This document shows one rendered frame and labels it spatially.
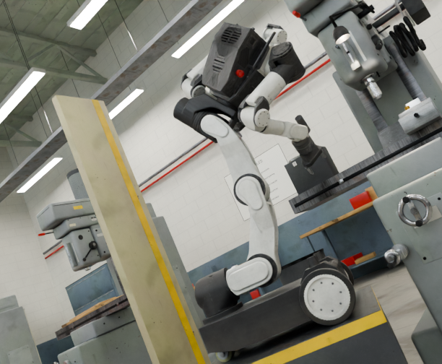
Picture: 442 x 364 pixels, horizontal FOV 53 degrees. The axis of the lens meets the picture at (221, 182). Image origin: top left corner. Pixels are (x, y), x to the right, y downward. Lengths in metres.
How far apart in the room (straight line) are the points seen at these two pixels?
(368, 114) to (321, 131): 4.20
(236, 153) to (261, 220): 0.32
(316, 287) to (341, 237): 5.19
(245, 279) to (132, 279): 1.11
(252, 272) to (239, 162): 0.48
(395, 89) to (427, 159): 0.77
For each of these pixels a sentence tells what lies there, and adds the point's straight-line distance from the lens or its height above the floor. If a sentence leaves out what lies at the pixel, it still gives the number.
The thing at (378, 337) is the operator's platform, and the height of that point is 0.32.
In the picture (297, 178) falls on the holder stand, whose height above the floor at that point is 1.04.
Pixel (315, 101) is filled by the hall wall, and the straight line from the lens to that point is 6.96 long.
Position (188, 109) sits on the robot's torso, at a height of 1.48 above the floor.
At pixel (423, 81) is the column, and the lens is 2.67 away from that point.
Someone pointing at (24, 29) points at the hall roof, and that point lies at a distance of 9.05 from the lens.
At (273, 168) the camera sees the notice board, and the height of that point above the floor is 2.06.
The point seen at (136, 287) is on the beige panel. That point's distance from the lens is 2.86.
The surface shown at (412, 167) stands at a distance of 2.02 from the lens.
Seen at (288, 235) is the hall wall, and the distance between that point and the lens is 7.18.
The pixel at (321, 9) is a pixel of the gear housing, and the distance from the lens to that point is 2.37.
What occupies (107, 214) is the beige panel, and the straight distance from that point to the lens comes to 2.93.
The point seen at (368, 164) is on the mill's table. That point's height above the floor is 0.92.
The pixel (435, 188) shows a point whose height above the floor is 0.69.
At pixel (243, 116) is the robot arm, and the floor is 1.28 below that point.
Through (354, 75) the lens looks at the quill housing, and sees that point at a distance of 2.28.
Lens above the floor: 0.68
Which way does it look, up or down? 12 degrees up
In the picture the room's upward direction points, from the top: 25 degrees counter-clockwise
